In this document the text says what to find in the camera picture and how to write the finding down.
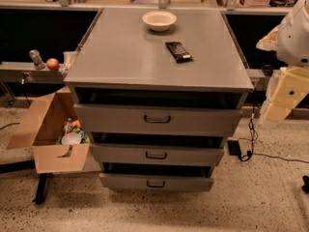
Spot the black floor cable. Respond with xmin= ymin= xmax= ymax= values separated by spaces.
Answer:
xmin=238 ymin=103 xmax=309 ymax=165

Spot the grey side shelf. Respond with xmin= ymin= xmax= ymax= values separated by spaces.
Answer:
xmin=0 ymin=62 xmax=64 ymax=84

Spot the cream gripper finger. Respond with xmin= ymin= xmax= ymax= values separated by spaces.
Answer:
xmin=263 ymin=101 xmax=292 ymax=123

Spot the white ceramic bowl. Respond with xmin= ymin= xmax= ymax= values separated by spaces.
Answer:
xmin=142 ymin=11 xmax=177 ymax=32

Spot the grey drawer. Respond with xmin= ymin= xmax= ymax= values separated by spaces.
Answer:
xmin=91 ymin=133 xmax=224 ymax=166
xmin=73 ymin=88 xmax=243 ymax=136
xmin=99 ymin=163 xmax=214 ymax=191

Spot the black stand leg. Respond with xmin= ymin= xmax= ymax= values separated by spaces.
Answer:
xmin=0 ymin=160 xmax=47 ymax=205

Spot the grey bottom drawer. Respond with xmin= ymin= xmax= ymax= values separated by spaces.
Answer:
xmin=99 ymin=163 xmax=214 ymax=191

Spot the black power adapter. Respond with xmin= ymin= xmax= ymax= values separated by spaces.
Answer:
xmin=228 ymin=140 xmax=241 ymax=157

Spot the red apple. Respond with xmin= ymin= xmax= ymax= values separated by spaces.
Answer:
xmin=46 ymin=58 xmax=60 ymax=71

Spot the grey middle drawer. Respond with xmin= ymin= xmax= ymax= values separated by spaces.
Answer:
xmin=91 ymin=133 xmax=224 ymax=166

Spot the brown cardboard box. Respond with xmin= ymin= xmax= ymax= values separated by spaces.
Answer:
xmin=7 ymin=87 xmax=89 ymax=173

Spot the grey metal drawer cabinet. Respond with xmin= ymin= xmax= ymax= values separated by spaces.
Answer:
xmin=63 ymin=7 xmax=255 ymax=147

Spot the white bowl in box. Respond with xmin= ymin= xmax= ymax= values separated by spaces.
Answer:
xmin=61 ymin=132 xmax=81 ymax=145

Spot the black device on shelf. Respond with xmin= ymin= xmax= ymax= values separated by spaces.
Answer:
xmin=261 ymin=65 xmax=273 ymax=77

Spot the black snack bar wrapper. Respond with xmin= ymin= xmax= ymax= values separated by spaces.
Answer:
xmin=165 ymin=42 xmax=193 ymax=63

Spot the grey top drawer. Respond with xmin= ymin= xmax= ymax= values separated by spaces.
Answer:
xmin=73 ymin=88 xmax=243 ymax=136

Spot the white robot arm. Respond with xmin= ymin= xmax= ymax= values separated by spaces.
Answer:
xmin=256 ymin=0 xmax=309 ymax=124

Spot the small grey figurine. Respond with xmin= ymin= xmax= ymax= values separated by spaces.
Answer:
xmin=29 ymin=49 xmax=45 ymax=70

